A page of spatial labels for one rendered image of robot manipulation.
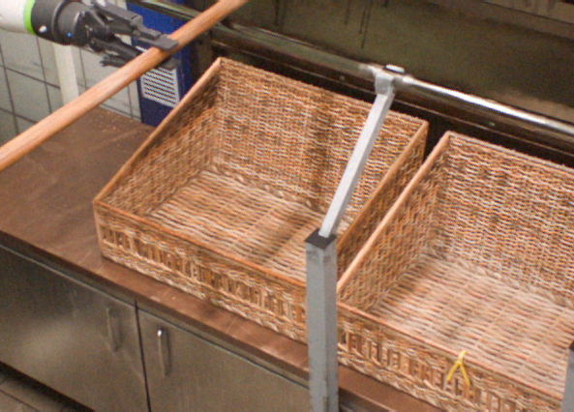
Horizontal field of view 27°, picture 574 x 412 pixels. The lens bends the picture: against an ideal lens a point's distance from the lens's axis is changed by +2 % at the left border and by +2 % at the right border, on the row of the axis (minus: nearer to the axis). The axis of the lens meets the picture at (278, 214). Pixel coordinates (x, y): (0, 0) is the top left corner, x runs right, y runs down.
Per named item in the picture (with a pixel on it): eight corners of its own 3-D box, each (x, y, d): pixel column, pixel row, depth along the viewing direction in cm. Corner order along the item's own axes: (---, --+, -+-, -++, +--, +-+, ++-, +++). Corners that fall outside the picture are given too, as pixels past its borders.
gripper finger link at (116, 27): (104, 24, 220) (102, 16, 219) (150, 30, 214) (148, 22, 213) (89, 33, 217) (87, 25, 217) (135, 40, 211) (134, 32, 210)
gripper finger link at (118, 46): (90, 37, 218) (90, 43, 219) (138, 62, 214) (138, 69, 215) (105, 27, 220) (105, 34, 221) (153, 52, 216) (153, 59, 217)
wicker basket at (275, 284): (226, 152, 296) (219, 52, 280) (429, 223, 270) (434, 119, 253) (95, 257, 265) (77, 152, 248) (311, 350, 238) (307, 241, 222)
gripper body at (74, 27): (82, -8, 221) (121, 5, 217) (89, 34, 227) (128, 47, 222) (53, 9, 217) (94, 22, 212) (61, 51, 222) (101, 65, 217)
